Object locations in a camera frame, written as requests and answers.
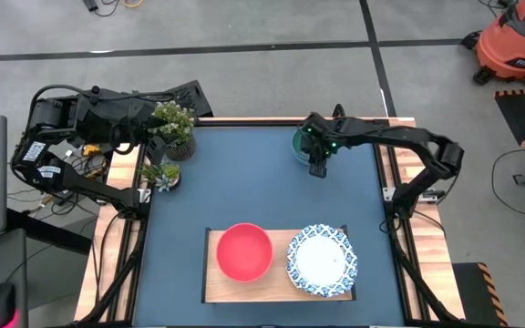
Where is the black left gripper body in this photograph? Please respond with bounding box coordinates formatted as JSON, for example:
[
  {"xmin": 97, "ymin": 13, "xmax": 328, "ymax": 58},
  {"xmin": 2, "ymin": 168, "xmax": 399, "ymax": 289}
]
[{"xmin": 104, "ymin": 100, "xmax": 153, "ymax": 150}]

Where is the black floor cable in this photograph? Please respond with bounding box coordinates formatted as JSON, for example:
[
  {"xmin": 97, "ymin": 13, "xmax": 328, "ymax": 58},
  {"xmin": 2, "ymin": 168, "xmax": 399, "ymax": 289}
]
[{"xmin": 489, "ymin": 148, "xmax": 525, "ymax": 218}]

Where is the white flowering potted plant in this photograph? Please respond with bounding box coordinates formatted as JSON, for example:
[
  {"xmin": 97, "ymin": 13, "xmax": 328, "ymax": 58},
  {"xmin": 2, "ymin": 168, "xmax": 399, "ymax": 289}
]
[{"xmin": 150, "ymin": 100, "xmax": 199, "ymax": 163}]

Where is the black hazard striped floor mat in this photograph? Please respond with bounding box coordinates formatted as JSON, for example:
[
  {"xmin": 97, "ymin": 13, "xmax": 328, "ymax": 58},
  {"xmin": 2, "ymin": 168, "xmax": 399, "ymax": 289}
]
[
  {"xmin": 451, "ymin": 261, "xmax": 510, "ymax": 328},
  {"xmin": 493, "ymin": 87, "xmax": 525, "ymax": 149}
]

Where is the green bowl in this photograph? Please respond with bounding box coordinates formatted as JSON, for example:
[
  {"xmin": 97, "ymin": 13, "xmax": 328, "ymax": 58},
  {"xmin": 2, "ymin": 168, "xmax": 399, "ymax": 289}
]
[{"xmin": 291, "ymin": 127, "xmax": 318, "ymax": 166}]

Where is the small potted succulent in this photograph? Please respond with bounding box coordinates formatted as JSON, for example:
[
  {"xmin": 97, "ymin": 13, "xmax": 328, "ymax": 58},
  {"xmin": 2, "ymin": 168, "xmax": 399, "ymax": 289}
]
[{"xmin": 138, "ymin": 159, "xmax": 183, "ymax": 194}]

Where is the blue table mat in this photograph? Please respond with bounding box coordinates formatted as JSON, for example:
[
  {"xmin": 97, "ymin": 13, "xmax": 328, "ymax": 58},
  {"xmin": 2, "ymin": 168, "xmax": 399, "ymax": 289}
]
[{"xmin": 132, "ymin": 125, "xmax": 407, "ymax": 328}]

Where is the black computer mouse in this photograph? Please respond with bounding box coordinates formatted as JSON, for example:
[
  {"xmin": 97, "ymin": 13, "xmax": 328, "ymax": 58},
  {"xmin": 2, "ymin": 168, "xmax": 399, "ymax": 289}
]
[{"xmin": 0, "ymin": 281, "xmax": 20, "ymax": 328}]

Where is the red bowl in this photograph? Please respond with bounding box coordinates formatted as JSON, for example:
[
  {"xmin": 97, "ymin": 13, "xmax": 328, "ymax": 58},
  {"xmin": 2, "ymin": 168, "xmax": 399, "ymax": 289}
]
[{"xmin": 215, "ymin": 221, "xmax": 274, "ymax": 283}]

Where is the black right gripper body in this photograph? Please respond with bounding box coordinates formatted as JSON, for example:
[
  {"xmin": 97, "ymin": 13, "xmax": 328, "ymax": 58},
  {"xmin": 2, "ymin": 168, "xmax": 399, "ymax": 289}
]
[{"xmin": 301, "ymin": 112, "xmax": 343, "ymax": 161}]

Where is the wooden cutting board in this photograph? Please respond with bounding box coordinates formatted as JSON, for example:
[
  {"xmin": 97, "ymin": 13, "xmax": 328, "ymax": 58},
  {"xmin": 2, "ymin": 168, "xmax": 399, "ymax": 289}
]
[{"xmin": 201, "ymin": 225, "xmax": 357, "ymax": 305}]

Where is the orange shop vacuum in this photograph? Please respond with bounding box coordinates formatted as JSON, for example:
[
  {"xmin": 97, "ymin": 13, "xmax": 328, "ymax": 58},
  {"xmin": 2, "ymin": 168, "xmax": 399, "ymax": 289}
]
[{"xmin": 461, "ymin": 0, "xmax": 525, "ymax": 87}]

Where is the black aluminium table frame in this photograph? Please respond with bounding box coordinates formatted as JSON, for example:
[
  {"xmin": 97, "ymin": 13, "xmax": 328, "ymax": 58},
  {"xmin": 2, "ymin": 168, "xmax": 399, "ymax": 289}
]
[{"xmin": 75, "ymin": 117, "xmax": 468, "ymax": 328}]

